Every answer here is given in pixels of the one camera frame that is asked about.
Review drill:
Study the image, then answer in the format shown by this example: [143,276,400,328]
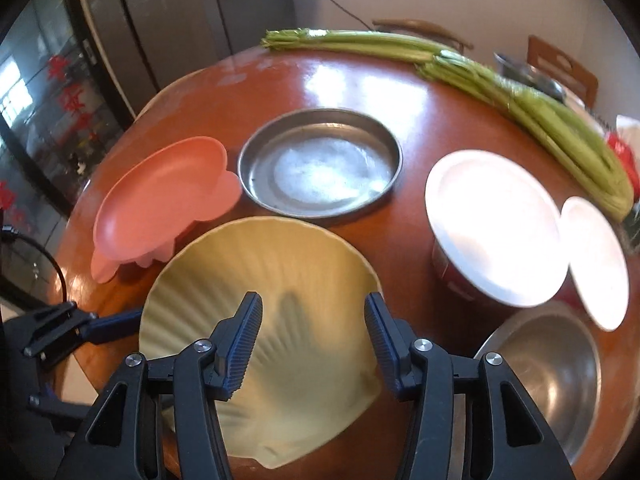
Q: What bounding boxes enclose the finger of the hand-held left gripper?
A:
[22,301,144,362]
[27,385,101,433]

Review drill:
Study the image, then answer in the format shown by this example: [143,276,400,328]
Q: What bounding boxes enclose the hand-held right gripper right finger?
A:
[364,291,576,480]

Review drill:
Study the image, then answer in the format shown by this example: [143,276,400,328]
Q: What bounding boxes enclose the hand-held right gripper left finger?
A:
[55,291,264,480]

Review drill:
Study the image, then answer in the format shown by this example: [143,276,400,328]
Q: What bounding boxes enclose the yellow shell-shaped plate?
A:
[139,216,385,471]

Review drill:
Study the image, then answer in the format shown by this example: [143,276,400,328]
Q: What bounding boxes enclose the pink crab-shaped plate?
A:
[90,135,242,283]

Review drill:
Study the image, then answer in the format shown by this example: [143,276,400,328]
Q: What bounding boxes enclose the large red bowl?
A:
[425,149,571,309]

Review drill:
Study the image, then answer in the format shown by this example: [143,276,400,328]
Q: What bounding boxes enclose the stainless steel bowl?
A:
[472,301,602,467]

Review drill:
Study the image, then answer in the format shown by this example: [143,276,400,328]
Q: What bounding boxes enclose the round metal plate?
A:
[237,108,404,219]

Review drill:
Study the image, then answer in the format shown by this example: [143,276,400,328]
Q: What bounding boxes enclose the small red bowl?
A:
[560,196,630,332]

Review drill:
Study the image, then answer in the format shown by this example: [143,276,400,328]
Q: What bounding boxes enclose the glass door with red decals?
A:
[0,0,132,231]

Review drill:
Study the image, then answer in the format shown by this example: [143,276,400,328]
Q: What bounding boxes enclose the thick celery bunch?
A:
[417,52,635,221]

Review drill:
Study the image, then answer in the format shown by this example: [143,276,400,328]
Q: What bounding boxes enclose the long celery bunch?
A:
[261,28,461,66]

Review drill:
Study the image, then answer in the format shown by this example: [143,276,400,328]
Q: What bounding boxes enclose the red tissue pack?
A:
[605,115,640,201]

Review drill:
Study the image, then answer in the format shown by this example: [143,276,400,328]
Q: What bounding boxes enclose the metal basin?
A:
[494,51,568,101]

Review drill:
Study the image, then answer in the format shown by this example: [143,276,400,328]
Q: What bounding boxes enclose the grey refrigerator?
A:
[70,0,296,121]

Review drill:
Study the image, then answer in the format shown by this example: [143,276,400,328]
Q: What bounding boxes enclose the curved-back wooden chair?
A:
[372,19,473,56]

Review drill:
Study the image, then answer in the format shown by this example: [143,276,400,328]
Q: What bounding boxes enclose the straight-back wooden chair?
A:
[527,35,599,108]

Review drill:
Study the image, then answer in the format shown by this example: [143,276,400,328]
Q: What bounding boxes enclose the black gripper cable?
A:
[0,225,68,311]

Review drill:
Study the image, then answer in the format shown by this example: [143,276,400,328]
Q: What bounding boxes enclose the thin black wall cable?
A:
[292,0,377,32]

